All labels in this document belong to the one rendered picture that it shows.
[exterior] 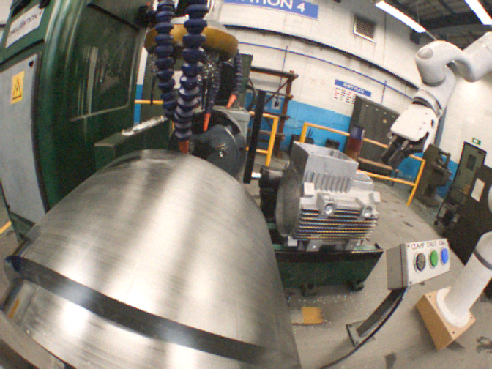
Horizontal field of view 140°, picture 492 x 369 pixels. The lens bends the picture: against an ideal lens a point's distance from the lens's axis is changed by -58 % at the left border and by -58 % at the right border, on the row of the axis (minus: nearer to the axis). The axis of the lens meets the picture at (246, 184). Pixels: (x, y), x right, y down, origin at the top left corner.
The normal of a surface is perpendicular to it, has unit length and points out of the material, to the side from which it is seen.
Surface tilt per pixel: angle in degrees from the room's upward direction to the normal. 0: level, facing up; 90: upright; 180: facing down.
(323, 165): 90
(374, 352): 0
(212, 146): 90
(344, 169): 90
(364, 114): 90
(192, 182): 17
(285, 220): 24
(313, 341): 0
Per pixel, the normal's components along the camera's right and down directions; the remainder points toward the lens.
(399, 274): -0.99, -0.12
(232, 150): 0.06, 0.40
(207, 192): 0.50, -0.80
